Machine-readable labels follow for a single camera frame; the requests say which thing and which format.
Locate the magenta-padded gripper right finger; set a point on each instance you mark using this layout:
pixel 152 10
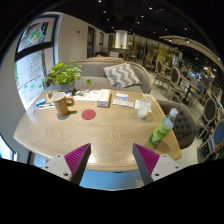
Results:
pixel 160 165

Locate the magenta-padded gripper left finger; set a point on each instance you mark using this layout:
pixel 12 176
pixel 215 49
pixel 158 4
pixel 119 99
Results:
pixel 63 165

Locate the green-labelled clear drink bottle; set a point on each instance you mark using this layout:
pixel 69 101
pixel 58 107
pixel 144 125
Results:
pixel 160 131

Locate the dark grey tufted armchair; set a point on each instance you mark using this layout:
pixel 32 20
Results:
pixel 181 125

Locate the flat round red coaster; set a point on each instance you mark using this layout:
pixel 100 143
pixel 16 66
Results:
pixel 88 114

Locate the brown ceramic mug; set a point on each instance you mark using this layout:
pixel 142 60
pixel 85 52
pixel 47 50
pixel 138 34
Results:
pixel 61 105

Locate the pill blister pack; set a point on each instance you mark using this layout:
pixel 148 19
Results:
pixel 36 111

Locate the white tube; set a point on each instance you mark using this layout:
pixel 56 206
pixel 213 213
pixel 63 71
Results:
pixel 46 106

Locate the small blue and white box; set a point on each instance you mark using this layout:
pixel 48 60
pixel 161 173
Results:
pixel 40 102

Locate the group of dining chairs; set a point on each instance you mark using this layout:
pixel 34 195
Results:
pixel 208 110

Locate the white printed paper sheet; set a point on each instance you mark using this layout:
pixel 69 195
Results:
pixel 87 95

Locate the white and blue leaflet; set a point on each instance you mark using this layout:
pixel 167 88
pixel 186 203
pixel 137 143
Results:
pixel 122 100

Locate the white tissue box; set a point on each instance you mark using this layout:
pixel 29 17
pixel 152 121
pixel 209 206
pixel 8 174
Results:
pixel 104 97

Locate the green potted plant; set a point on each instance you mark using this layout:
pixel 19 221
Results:
pixel 63 74

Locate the grey chevron cushion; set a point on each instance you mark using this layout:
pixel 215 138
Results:
pixel 121 75

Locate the grey wood-framed sofa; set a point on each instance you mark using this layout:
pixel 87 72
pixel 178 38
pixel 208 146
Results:
pixel 95 71

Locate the dark framed decorated window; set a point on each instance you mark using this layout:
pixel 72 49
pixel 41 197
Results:
pixel 31 66

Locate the white round pillar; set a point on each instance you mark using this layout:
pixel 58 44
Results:
pixel 121 39

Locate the group of ceiling lights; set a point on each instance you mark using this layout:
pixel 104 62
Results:
pixel 150 8

